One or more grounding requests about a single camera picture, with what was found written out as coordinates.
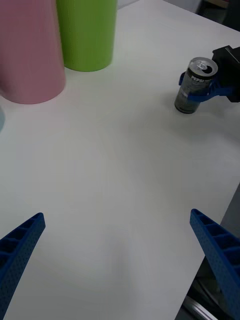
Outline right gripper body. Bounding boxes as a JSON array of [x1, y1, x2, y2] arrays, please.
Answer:
[[211, 44, 240, 104]]

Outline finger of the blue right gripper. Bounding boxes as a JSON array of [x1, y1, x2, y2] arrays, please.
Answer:
[[187, 79, 236, 103], [178, 71, 188, 87]]

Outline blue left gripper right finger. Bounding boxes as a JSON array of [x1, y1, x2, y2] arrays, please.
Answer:
[[189, 208, 240, 320]]

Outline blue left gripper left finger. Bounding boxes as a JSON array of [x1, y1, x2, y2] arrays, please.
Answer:
[[0, 212, 46, 320]]

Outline black drink can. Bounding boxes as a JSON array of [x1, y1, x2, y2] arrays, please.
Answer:
[[174, 56, 219, 115]]

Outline green plastic bin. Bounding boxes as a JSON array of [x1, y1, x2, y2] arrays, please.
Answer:
[[55, 0, 118, 73]]

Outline pale blue plastic bin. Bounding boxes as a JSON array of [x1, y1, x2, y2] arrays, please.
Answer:
[[0, 106, 6, 133]]

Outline pink plastic bin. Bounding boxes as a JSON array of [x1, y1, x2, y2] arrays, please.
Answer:
[[0, 0, 67, 105]]

